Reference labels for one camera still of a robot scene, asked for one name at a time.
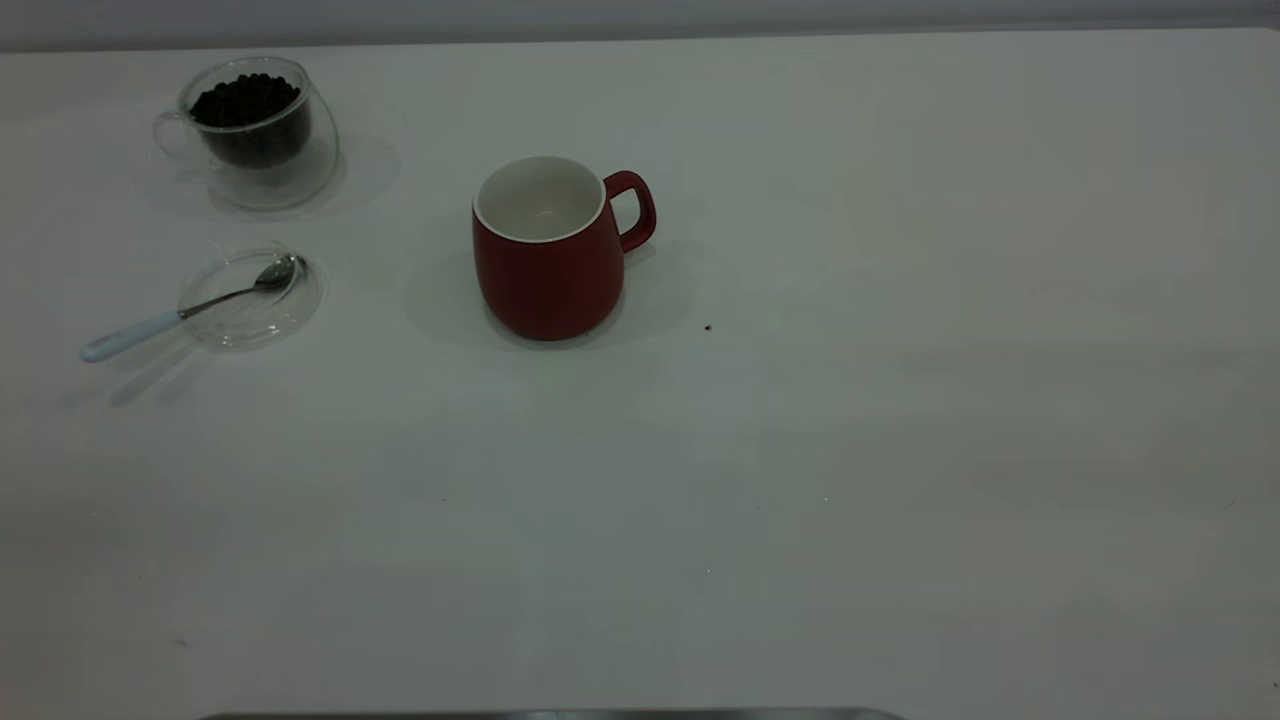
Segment red ceramic mug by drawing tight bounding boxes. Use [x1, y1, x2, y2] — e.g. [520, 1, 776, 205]
[472, 154, 658, 342]

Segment clear glass saucer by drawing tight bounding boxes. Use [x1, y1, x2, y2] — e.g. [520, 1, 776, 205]
[178, 244, 324, 350]

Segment clear glass cup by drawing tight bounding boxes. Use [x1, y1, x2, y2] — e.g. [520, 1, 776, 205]
[152, 55, 341, 212]

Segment spoon with pale blue handle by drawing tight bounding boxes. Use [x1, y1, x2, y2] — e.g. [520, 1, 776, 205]
[79, 256, 309, 363]

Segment coffee beans in glass cup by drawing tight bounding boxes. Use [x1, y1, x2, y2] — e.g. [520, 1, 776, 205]
[188, 72, 313, 169]

